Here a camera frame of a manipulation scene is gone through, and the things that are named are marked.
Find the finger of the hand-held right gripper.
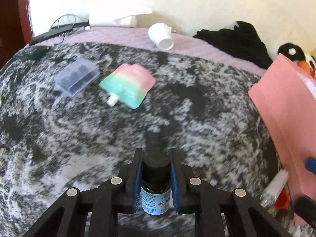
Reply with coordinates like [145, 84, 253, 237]
[304, 156, 316, 175]
[294, 195, 316, 226]

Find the dark red wooden door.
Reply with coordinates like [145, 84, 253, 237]
[0, 0, 33, 68]

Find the black cloth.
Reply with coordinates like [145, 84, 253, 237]
[192, 21, 274, 70]

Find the white toilet paper roll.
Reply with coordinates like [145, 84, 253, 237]
[88, 9, 153, 28]

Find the grey cable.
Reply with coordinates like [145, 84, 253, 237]
[50, 14, 90, 30]

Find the panda plush toy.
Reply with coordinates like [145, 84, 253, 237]
[276, 42, 316, 70]

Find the clear plastic case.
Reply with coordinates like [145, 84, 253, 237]
[54, 58, 101, 97]

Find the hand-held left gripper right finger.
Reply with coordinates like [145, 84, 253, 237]
[170, 149, 292, 237]

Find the pink cardboard box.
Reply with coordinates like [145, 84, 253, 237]
[248, 54, 316, 226]

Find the clear plastic tube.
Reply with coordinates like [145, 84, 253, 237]
[260, 170, 290, 208]

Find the white pleated cup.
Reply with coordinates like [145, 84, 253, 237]
[148, 23, 175, 51]

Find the small red object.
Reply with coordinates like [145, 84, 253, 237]
[274, 190, 290, 209]

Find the black power strip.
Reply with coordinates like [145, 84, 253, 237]
[29, 22, 90, 46]

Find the rainbow spout pouch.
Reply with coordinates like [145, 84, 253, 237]
[98, 63, 156, 110]

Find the small black flat object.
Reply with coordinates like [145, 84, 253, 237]
[24, 45, 52, 60]

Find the pink bed sheet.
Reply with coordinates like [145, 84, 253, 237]
[29, 25, 269, 77]

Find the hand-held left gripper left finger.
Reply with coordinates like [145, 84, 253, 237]
[23, 149, 144, 237]

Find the small dark glass bottle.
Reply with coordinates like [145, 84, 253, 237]
[141, 153, 172, 215]

